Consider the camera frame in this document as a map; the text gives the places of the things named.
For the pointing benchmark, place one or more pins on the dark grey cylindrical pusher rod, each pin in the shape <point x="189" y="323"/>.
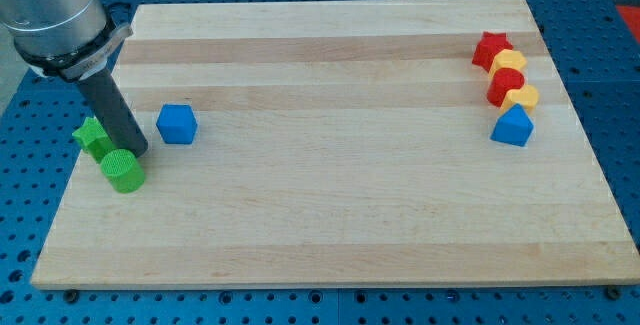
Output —
<point x="109" y="107"/>

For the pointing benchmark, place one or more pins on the blue cube block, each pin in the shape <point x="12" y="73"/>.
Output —
<point x="177" y="124"/>

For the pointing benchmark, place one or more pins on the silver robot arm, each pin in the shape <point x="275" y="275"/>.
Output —
<point x="73" y="40"/>

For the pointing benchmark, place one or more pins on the blue triangle block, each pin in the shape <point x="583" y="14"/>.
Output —
<point x="514" y="127"/>

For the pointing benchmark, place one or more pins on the green star block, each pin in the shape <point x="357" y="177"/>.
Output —
<point x="93" y="139"/>

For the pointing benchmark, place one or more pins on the green cylinder block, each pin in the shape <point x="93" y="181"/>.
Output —
<point x="122" y="170"/>

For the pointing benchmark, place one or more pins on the light wooden board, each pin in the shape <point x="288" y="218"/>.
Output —
<point x="339" y="144"/>

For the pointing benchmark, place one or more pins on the red star block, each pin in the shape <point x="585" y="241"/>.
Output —
<point x="488" y="47"/>

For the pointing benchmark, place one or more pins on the red cylinder block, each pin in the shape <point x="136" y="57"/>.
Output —
<point x="503" y="80"/>

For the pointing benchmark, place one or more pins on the yellow hexagon block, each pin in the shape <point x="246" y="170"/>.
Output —
<point x="507" y="58"/>

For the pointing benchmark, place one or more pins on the yellow heart block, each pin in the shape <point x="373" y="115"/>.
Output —
<point x="527" y="96"/>

